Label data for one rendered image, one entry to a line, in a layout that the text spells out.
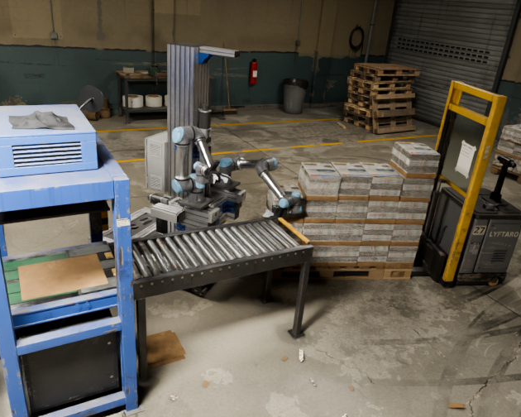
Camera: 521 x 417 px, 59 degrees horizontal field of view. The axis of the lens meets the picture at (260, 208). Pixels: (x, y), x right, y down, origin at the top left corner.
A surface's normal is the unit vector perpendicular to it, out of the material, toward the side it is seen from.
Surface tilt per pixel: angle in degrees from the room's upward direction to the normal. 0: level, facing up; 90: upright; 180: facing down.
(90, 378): 90
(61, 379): 90
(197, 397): 0
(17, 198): 90
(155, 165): 90
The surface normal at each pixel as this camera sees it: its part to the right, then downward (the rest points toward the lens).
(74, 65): 0.47, 0.40
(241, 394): 0.08, -0.91
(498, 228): 0.13, 0.42
